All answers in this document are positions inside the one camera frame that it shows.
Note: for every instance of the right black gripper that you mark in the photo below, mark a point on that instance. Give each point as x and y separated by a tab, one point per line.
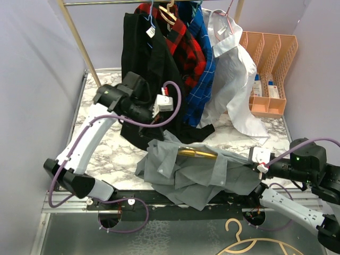
266	175

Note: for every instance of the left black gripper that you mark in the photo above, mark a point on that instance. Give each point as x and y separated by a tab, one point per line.
158	118

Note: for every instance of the yellow wire hanger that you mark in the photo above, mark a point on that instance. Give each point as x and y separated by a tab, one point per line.
191	152

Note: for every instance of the grey button shirt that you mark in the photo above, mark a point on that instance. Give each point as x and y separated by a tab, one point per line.
194	181

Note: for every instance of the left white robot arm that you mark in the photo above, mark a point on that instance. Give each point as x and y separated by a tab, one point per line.
129	101

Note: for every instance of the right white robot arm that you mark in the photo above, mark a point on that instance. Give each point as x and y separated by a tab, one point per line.
305	165

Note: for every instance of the blue plaid shirt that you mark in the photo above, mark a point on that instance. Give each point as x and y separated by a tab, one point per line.
191	14

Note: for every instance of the red black plaid shirt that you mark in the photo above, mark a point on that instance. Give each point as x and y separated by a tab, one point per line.
186	45

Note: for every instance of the black hanging shirt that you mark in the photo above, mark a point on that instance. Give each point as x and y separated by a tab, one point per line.
148	69

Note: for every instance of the beige hanger in foreground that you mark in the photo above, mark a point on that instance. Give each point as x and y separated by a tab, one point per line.
252	241

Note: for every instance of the white hanging shirt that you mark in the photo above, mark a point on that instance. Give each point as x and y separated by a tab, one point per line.
233	80

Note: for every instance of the beige wooden hanger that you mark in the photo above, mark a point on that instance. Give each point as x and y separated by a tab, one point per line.
166	13

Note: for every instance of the white box in organizer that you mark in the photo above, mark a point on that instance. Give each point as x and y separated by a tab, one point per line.
257	86
272	88

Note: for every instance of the orange plastic file organizer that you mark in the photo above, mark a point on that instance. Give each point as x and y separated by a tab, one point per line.
272	54

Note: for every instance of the wooden clothes rack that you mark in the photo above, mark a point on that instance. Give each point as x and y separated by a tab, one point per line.
63	6

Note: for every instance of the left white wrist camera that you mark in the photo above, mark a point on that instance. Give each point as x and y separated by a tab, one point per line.
162	104

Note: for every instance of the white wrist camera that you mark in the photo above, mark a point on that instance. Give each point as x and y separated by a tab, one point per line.
162	104
259	153

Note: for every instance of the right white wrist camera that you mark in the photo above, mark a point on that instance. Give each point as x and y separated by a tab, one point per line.
259	153

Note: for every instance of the blue wire hanger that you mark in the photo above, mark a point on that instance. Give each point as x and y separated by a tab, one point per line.
152	29

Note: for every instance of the pink wire hanger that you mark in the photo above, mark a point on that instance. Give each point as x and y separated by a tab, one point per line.
228	25

